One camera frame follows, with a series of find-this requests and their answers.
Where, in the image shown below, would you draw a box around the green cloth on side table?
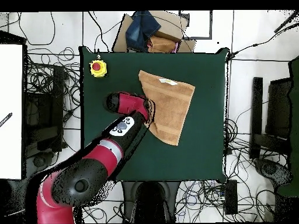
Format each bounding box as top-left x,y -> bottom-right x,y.
277,55 -> 299,197

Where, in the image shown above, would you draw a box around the black pedestal foot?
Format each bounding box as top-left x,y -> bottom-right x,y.
25,151 -> 55,180
253,157 -> 293,187

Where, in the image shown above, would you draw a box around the black rod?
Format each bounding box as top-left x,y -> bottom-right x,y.
273,10 -> 299,34

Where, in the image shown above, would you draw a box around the black cable with connector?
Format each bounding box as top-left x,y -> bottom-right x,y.
227,22 -> 299,60

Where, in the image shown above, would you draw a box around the blue denim jeans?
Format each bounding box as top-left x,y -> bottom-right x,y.
125,10 -> 162,53

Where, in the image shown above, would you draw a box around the black equipment case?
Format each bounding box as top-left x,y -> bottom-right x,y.
23,64 -> 65,153

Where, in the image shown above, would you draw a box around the folded tan towel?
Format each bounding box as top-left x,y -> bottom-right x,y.
147,35 -> 179,54

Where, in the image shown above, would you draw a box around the white desk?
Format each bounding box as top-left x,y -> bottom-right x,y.
0,44 -> 23,180

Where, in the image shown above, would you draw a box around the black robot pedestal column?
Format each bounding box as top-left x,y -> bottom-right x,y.
121,181 -> 181,224

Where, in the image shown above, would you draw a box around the black flat bar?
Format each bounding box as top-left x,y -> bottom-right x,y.
249,76 -> 264,161

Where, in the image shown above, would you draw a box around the yellow emergency stop button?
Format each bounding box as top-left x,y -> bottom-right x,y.
89,59 -> 109,79

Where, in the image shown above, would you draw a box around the black square metal frame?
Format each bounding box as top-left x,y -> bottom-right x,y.
178,9 -> 214,40

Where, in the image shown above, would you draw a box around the tan terry towel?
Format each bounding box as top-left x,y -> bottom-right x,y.
138,69 -> 196,146

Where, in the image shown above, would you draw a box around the black box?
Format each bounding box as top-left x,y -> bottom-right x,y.
265,78 -> 293,141

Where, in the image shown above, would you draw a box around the black power strip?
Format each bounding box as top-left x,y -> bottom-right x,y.
224,179 -> 239,215

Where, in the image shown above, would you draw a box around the dark green table cloth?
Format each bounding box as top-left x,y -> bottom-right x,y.
78,45 -> 230,184

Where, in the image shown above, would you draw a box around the brown cardboard box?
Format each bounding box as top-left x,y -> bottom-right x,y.
112,10 -> 197,54

